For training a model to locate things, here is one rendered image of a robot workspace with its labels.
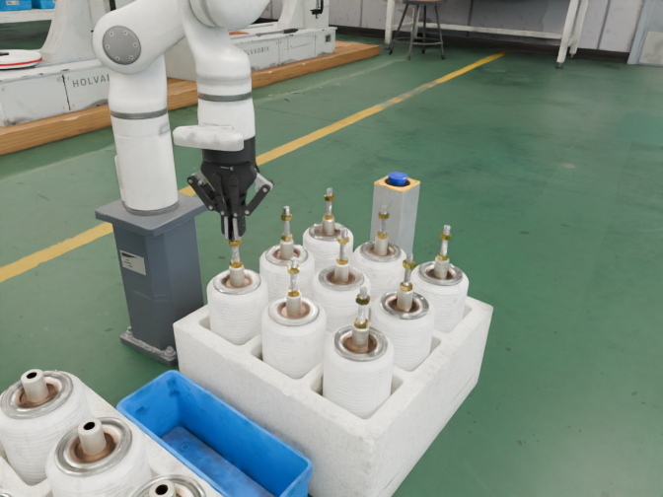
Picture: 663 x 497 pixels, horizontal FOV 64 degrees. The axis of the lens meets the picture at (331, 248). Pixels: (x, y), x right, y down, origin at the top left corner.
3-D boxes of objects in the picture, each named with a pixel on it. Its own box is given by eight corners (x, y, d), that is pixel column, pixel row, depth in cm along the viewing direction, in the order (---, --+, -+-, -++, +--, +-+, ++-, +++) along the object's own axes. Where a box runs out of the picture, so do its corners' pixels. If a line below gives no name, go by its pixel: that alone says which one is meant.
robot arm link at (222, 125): (171, 146, 67) (165, 97, 64) (208, 123, 76) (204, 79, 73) (238, 154, 65) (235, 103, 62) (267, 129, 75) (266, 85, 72)
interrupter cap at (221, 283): (213, 299, 80) (212, 295, 80) (213, 273, 86) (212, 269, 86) (262, 295, 81) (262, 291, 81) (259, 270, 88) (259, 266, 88)
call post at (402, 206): (363, 310, 122) (373, 183, 107) (380, 297, 126) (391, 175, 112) (390, 321, 118) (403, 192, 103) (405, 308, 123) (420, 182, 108)
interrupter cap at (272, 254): (317, 260, 91) (317, 256, 91) (278, 272, 87) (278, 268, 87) (294, 243, 97) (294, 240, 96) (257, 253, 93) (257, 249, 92)
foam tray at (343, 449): (183, 404, 94) (172, 322, 86) (319, 308, 122) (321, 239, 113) (363, 533, 74) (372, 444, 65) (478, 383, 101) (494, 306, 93)
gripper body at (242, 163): (265, 124, 74) (267, 186, 79) (209, 119, 76) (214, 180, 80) (247, 139, 68) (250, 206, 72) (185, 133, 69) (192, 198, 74)
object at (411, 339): (428, 384, 91) (441, 296, 82) (414, 423, 83) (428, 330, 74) (375, 368, 94) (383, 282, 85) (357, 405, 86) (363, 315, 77)
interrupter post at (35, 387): (23, 397, 61) (15, 376, 60) (43, 387, 63) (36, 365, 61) (33, 407, 60) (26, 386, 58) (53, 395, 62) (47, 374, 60)
